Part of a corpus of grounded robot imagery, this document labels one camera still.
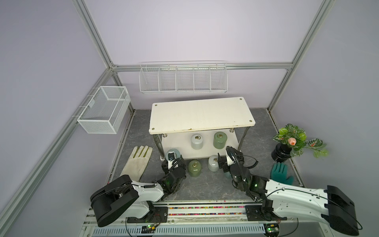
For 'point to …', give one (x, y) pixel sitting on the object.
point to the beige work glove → (135, 167)
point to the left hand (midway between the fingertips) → (175, 157)
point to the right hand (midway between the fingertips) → (227, 151)
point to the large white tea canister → (213, 163)
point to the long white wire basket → (186, 77)
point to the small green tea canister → (219, 139)
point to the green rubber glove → (279, 173)
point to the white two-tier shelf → (173, 124)
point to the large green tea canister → (194, 168)
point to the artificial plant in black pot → (291, 142)
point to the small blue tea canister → (177, 153)
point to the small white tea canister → (197, 141)
